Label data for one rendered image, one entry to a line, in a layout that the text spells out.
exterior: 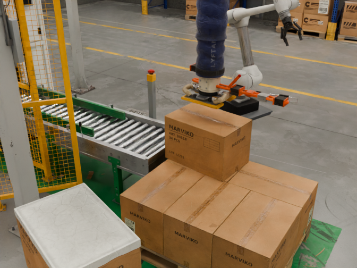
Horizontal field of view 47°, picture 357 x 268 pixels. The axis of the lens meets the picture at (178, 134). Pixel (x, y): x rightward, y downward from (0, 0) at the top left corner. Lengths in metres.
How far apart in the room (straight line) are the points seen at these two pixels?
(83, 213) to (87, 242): 0.23
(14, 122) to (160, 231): 1.35
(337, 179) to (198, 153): 1.79
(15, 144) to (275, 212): 1.99
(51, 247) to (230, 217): 1.34
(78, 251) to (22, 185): 1.61
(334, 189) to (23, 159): 2.92
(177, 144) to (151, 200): 0.59
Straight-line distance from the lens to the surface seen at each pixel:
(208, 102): 3.16
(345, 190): 4.42
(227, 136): 3.09
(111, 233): 2.06
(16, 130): 3.32
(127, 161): 3.61
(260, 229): 2.84
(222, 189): 3.18
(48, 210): 2.27
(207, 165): 3.28
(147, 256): 3.38
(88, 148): 3.90
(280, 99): 2.96
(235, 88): 3.12
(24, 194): 3.57
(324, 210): 4.07
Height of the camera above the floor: 2.34
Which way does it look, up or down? 27 degrees down
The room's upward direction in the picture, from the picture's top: straight up
